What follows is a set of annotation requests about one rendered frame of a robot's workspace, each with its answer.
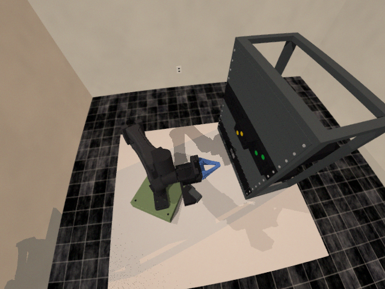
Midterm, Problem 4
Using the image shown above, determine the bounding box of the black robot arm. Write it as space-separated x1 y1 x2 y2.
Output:
121 119 202 211

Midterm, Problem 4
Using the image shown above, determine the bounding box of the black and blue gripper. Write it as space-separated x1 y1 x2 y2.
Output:
176 155 221 183

